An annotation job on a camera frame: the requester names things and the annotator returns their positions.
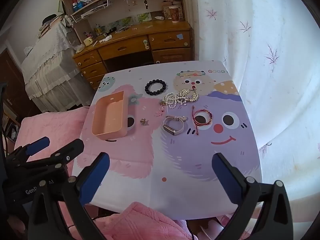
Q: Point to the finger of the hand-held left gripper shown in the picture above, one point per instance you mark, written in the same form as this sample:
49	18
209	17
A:
72	148
37	145

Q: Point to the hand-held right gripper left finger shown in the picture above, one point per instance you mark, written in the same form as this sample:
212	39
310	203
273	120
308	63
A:
93	180

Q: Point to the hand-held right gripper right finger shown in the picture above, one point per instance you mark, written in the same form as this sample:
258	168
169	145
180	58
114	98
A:
226	180

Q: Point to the pink plastic storage box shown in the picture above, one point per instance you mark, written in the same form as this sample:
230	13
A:
107	121

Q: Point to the pink band wristwatch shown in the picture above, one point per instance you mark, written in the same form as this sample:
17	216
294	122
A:
170	130

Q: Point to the small silver star charm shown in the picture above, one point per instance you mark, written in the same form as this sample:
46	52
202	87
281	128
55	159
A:
143	121

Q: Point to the pink fluffy blanket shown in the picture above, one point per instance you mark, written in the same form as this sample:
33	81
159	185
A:
50	127

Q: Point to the cartoon printed tablecloth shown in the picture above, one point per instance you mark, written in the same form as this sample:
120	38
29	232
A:
175	167

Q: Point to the dark wooden door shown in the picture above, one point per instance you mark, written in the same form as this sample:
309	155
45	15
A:
12	80

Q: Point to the white lace cover cloth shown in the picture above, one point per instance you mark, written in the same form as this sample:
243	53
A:
50	62

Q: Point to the gold leaf brooch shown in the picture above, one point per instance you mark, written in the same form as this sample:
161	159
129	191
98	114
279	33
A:
191	96

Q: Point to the small pink earrings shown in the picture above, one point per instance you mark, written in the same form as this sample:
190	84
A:
157	114

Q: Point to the yellow desk container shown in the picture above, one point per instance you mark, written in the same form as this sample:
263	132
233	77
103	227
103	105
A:
88	41

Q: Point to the wooden desk with drawers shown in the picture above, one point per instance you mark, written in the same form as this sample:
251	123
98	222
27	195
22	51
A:
125	47

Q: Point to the stack of flat books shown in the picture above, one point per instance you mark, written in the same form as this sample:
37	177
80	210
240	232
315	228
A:
50	28

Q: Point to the white leaf print curtain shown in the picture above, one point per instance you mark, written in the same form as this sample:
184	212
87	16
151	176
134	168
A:
262	67

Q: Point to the green white drawer hook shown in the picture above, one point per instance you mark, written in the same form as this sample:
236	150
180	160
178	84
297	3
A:
145	44

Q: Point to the green fruit picture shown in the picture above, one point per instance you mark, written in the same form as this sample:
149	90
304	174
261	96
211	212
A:
136	18

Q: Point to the blue square sticker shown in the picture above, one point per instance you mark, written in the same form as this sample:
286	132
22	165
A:
179	36

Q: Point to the wooden desk hutch shelf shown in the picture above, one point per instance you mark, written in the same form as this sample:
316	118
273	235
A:
140	8

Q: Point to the white tube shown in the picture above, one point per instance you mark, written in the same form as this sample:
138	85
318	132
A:
159	18

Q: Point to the hanging keys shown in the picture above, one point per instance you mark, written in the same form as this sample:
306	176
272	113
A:
145	3

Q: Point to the floral patterned box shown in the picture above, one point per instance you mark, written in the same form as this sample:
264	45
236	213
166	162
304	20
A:
165	10

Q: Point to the patterned paper cup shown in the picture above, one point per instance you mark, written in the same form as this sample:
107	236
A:
174	14

